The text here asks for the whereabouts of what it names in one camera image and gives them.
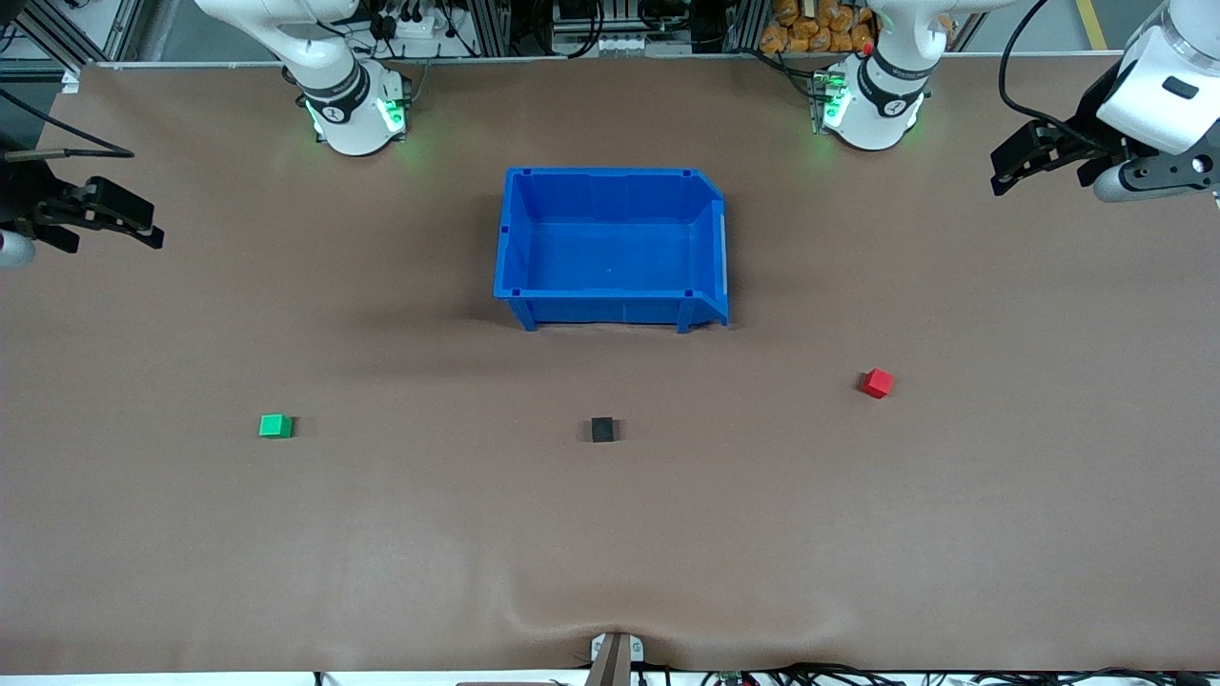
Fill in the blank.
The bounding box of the orange snack bag pile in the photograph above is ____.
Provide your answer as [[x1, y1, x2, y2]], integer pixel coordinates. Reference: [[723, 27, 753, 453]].
[[759, 0, 879, 55]]

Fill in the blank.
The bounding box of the white power strip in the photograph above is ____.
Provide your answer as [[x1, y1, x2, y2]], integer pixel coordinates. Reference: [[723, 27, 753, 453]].
[[374, 0, 460, 45]]

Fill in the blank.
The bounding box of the blue plastic storage bin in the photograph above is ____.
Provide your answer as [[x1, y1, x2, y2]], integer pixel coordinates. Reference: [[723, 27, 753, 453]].
[[493, 168, 731, 333]]

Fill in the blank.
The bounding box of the brown table cover mat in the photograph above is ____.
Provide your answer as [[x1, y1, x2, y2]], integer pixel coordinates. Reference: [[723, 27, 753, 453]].
[[0, 55, 1220, 676]]

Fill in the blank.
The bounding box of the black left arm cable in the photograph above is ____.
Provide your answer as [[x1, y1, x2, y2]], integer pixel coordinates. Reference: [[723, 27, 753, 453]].
[[998, 0, 1118, 146]]

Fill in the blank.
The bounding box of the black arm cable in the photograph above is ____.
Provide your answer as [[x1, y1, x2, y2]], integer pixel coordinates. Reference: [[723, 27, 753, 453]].
[[0, 90, 135, 160], [998, 0, 1118, 146]]

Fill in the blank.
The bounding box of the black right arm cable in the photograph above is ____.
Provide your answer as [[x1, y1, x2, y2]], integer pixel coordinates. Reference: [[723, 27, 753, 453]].
[[0, 90, 135, 160]]

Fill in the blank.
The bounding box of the black cable bundle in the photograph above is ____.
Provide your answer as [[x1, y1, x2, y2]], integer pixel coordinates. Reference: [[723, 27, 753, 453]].
[[701, 664, 1220, 686]]

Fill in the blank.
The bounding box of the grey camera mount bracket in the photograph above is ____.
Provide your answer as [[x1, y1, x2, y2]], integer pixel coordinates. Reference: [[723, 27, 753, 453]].
[[588, 631, 645, 686]]

